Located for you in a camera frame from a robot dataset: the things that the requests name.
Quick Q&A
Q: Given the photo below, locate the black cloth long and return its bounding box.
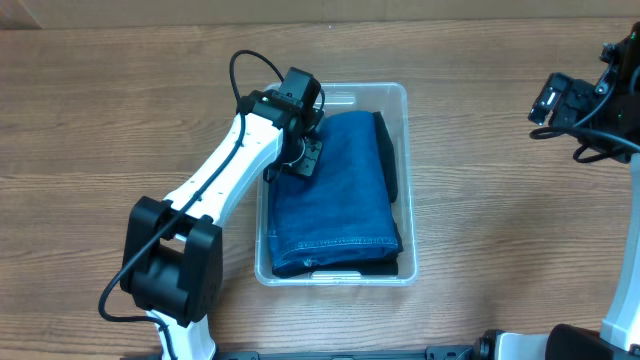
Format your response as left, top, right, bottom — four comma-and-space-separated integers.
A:
372, 112, 398, 203

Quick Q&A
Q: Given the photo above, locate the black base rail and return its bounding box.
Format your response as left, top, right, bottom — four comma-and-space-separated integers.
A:
204, 340, 494, 360

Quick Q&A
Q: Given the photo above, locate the clear plastic container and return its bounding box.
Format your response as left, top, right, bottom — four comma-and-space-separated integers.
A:
254, 82, 419, 286

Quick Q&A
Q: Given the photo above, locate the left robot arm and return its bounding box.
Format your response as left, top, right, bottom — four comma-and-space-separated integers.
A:
118, 68, 324, 359

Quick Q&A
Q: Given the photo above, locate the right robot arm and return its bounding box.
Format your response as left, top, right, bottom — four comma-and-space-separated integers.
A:
460, 25, 639, 360

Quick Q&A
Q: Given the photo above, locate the blue terry towel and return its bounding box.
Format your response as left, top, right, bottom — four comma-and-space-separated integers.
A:
267, 111, 397, 278

